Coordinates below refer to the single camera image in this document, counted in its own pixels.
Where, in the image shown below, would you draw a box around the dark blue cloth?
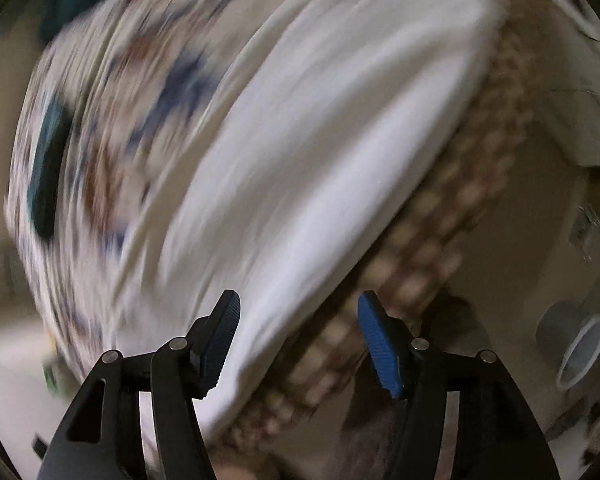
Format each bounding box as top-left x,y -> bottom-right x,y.
27,95 -> 78,241

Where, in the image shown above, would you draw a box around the brown checked blanket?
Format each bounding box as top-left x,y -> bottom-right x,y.
200,0 -> 546,461

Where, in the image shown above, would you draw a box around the floral blanket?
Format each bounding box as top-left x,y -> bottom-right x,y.
5,0 -> 361,401

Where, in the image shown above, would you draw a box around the white appliance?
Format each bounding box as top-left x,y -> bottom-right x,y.
530,0 -> 600,168

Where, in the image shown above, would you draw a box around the white pants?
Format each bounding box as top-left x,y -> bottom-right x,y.
115,0 -> 501,441

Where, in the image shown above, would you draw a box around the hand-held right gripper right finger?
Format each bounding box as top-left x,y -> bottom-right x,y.
356,290 -> 561,480

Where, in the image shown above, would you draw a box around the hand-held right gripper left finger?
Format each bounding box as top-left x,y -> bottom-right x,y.
39,289 -> 242,480

